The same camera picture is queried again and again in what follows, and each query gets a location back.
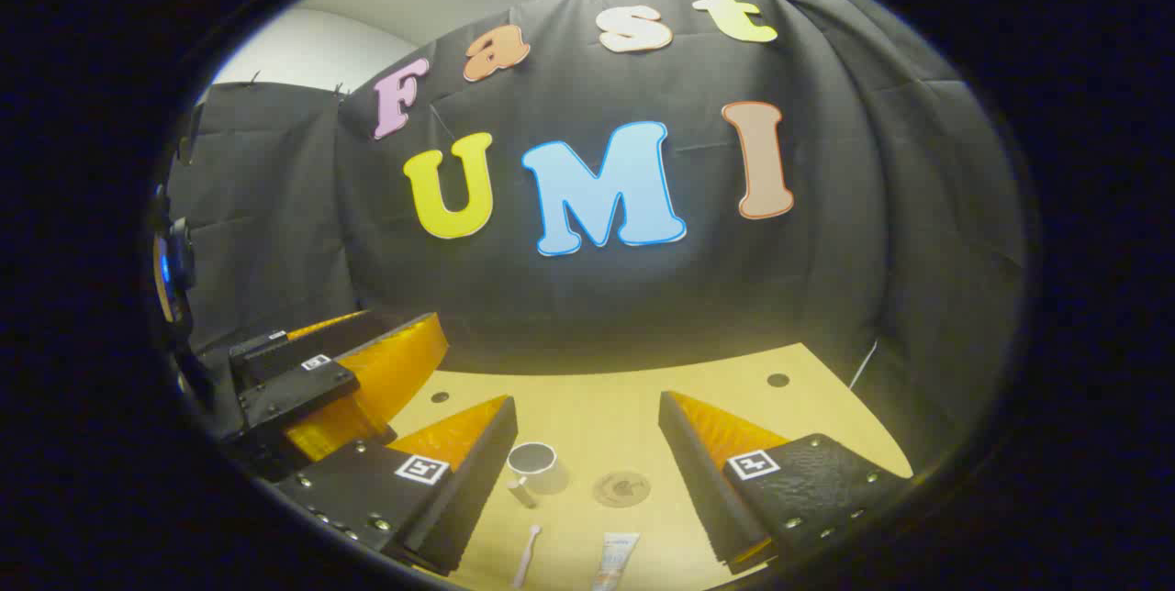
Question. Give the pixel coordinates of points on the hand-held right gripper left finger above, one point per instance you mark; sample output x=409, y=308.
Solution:
x=482, y=481

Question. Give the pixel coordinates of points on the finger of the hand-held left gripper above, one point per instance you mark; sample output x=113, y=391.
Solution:
x=262, y=348
x=294, y=394

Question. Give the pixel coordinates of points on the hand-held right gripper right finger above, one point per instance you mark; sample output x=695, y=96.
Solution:
x=693, y=481

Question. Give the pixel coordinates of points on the round cork coaster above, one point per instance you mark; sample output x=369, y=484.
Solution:
x=621, y=488

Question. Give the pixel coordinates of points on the pale pink toothbrush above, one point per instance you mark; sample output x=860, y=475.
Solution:
x=528, y=559

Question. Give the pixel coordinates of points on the white toothpaste tube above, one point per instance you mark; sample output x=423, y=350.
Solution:
x=617, y=559

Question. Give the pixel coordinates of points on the wooden desktop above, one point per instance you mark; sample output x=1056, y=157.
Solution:
x=597, y=417

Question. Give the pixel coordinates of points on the black backdrop cloth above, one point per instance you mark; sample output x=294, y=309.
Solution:
x=643, y=297

